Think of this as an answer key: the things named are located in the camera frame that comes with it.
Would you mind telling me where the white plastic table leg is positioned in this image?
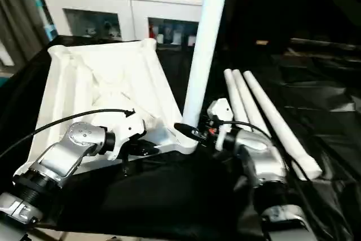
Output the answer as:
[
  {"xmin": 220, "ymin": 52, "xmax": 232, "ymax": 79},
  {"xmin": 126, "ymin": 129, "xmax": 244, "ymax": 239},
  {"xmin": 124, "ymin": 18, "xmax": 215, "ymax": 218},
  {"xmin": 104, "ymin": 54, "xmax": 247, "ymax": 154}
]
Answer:
[
  {"xmin": 232, "ymin": 69, "xmax": 309, "ymax": 182},
  {"xmin": 223, "ymin": 68, "xmax": 252, "ymax": 132},
  {"xmin": 242, "ymin": 71, "xmax": 323, "ymax": 180},
  {"xmin": 182, "ymin": 0, "xmax": 232, "ymax": 129}
]

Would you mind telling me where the black work mat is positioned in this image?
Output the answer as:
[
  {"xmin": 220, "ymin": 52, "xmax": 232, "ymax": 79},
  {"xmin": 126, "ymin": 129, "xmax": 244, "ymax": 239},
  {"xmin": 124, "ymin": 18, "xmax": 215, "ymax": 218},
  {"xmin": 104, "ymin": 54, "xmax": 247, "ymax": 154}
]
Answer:
[{"xmin": 0, "ymin": 34, "xmax": 361, "ymax": 241}]

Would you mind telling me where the white plastic table top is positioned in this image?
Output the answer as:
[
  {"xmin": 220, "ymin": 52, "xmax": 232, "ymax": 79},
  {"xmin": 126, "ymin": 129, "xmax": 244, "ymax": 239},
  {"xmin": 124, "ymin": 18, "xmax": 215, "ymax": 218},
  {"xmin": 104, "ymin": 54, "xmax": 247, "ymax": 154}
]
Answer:
[{"xmin": 12, "ymin": 37, "xmax": 200, "ymax": 178}]

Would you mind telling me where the grey curtain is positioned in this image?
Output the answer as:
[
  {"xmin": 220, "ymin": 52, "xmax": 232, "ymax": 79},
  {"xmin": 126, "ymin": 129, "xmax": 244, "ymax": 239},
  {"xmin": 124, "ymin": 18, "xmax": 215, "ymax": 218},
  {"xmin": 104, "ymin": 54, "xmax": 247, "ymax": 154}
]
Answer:
[{"xmin": 0, "ymin": 0, "xmax": 58, "ymax": 65}]

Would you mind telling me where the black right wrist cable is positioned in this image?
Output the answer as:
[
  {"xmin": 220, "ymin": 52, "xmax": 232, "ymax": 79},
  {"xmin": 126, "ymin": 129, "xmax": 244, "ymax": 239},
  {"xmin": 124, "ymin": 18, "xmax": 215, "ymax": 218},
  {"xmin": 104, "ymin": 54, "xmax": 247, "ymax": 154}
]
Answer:
[{"xmin": 221, "ymin": 119, "xmax": 336, "ymax": 241}]

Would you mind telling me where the black cabinet with gold label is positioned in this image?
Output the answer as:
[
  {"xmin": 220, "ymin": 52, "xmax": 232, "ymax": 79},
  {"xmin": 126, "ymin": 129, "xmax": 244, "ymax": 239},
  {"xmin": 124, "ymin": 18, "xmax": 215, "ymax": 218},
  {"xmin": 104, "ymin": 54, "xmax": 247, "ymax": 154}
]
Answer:
[{"xmin": 224, "ymin": 0, "xmax": 361, "ymax": 51}]

